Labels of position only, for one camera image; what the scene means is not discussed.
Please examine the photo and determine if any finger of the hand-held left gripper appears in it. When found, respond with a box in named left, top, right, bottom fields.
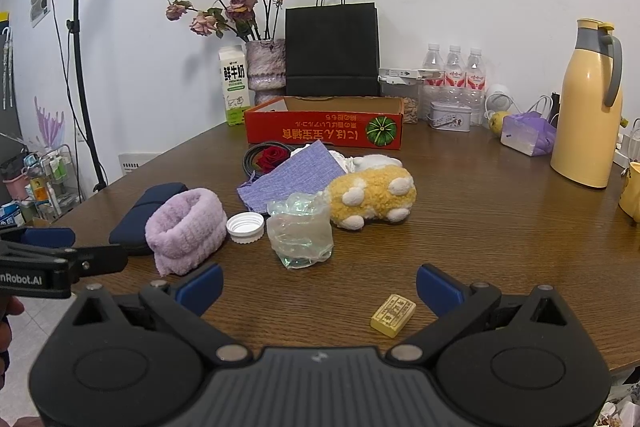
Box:
left=0, top=227, right=77, bottom=254
left=0, top=240, right=129, bottom=284

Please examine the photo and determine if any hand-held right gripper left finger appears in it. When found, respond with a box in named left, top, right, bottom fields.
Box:
left=70, top=263, right=253, bottom=364

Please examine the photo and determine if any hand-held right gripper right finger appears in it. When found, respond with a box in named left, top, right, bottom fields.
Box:
left=387, top=263, right=571, bottom=364

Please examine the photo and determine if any navy blue case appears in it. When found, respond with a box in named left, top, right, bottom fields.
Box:
left=109, top=196, right=188, bottom=256

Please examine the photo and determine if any gold bar eraser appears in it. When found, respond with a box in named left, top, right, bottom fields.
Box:
left=370, top=293, right=417, bottom=337

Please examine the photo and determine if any white bottle cap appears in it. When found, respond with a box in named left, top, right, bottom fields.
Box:
left=226, top=212, right=265, bottom=244

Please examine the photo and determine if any yellow white plush toy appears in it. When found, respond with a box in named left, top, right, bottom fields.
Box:
left=324, top=154, right=417, bottom=230

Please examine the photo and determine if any braided cable coil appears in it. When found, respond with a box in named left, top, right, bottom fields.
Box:
left=242, top=143, right=301, bottom=180

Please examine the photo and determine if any purple fabric pouch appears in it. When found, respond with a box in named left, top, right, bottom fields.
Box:
left=236, top=141, right=351, bottom=214

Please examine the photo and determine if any red rose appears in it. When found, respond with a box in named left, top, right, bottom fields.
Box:
left=255, top=146, right=293, bottom=172

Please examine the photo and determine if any red cardboard box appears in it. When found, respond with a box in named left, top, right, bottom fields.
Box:
left=244, top=96, right=405, bottom=150

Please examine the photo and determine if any person's left hand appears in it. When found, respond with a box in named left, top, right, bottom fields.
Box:
left=0, top=296, right=25, bottom=375

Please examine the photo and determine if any metal storage rack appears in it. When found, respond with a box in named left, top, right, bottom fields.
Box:
left=0, top=132, right=83, bottom=228

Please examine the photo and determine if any silver metal tin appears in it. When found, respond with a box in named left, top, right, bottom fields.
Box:
left=429, top=101, right=472, bottom=132

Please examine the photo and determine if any purple plastic bag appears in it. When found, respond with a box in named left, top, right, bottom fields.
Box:
left=501, top=111, right=557, bottom=156

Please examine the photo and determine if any clear jar of seeds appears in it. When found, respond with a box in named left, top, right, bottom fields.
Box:
left=380, top=79, right=424, bottom=124

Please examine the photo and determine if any white round device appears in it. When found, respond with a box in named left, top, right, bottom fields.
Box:
left=485, top=83, right=512, bottom=112

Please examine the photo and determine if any white green milk carton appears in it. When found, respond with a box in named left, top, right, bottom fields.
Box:
left=218, top=45, right=251, bottom=126

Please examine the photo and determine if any yellow mug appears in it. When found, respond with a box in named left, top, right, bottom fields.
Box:
left=618, top=161, right=640, bottom=223

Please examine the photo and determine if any white flat box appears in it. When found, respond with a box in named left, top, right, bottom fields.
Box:
left=378, top=68, right=446, bottom=86

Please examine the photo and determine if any yellow thermos jug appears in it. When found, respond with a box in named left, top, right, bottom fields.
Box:
left=550, top=19, right=624, bottom=190

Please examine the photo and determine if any clear water bottle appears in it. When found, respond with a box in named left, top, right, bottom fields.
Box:
left=422, top=43, right=447, bottom=108
left=466, top=48, right=489, bottom=125
left=445, top=45, right=468, bottom=105

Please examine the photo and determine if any purple marbled vase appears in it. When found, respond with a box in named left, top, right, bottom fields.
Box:
left=244, top=38, right=287, bottom=106

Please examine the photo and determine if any black studio light stand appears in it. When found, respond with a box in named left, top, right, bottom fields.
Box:
left=27, top=0, right=108, bottom=208

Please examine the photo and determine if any black paper bag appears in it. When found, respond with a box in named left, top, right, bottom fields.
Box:
left=285, top=0, right=381, bottom=98

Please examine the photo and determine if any white cable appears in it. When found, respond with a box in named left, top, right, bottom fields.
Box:
left=525, top=96, right=559, bottom=128

